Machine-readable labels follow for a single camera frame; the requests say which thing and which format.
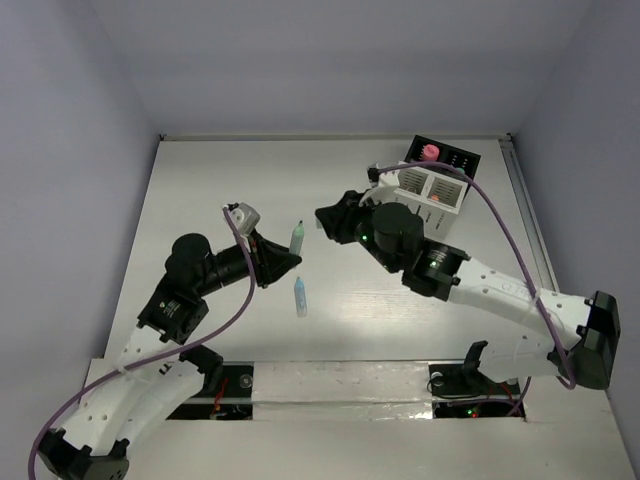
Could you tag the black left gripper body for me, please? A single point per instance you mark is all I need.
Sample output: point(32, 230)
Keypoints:
point(259, 254)

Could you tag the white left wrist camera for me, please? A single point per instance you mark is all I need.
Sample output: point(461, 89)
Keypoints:
point(243, 217)

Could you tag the white front platform board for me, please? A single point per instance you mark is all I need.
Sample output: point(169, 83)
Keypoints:
point(355, 420)

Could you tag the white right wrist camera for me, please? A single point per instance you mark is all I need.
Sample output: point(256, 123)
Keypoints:
point(383, 185)

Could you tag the blue pencil-shaped highlighter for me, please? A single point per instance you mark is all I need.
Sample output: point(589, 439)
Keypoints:
point(300, 298)

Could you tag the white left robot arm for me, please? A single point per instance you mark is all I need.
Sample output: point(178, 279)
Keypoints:
point(160, 366)

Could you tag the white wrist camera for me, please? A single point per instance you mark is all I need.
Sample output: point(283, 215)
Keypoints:
point(383, 185)
point(243, 217)

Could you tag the pink tape roll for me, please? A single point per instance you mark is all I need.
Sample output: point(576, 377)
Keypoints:
point(430, 152)

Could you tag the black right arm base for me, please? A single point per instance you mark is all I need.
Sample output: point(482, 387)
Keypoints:
point(460, 391)

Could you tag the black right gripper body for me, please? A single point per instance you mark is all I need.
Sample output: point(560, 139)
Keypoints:
point(367, 226)

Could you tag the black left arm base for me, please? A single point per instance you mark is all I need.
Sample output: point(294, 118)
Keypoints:
point(231, 400)

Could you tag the green pencil-shaped highlighter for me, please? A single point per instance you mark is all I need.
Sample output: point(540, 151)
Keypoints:
point(297, 238)

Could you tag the white black desk organizer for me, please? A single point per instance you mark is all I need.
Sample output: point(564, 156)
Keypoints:
point(418, 185)

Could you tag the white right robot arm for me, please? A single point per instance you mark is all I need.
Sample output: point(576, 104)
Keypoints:
point(580, 335)

